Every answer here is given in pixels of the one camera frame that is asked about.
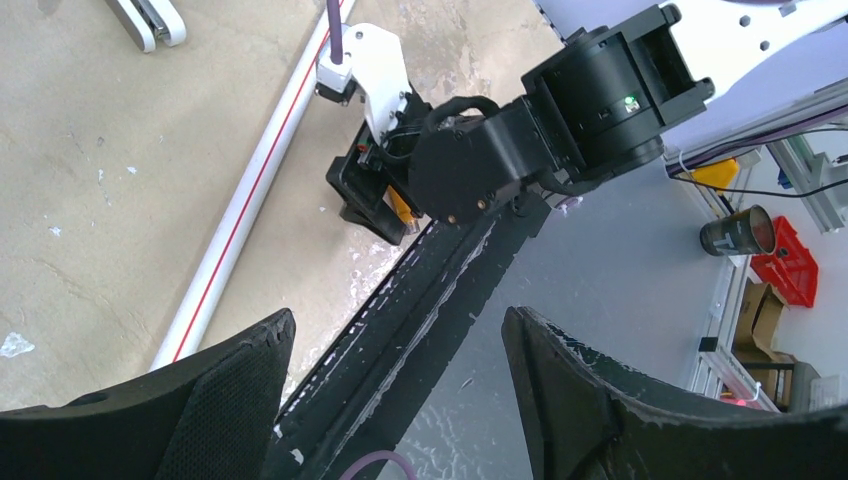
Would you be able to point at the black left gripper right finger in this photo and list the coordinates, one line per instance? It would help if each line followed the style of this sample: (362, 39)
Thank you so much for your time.
(586, 415)

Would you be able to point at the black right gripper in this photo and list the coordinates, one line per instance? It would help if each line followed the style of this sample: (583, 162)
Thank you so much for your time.
(454, 163)

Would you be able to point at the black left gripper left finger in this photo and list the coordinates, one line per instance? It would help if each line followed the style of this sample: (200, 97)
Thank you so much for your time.
(206, 416)

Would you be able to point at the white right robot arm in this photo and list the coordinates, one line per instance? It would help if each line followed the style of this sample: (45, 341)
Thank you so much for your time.
(591, 112)

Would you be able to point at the cardboard box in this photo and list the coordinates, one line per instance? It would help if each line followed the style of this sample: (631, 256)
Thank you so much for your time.
(753, 342)

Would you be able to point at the dark metal can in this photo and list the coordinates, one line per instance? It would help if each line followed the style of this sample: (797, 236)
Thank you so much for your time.
(747, 232)

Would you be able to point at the red plastic bin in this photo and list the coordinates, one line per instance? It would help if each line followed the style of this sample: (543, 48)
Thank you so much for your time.
(791, 269)

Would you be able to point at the white PVC pipe frame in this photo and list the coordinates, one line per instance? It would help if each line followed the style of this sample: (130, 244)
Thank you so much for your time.
(195, 311)

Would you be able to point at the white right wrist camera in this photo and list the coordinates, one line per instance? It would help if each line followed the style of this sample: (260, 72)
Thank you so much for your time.
(372, 67)

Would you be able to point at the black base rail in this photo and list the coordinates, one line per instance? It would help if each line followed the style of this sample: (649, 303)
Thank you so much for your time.
(419, 313)

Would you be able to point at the aluminium frame rail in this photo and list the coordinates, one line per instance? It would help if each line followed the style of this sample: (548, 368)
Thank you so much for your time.
(807, 140)

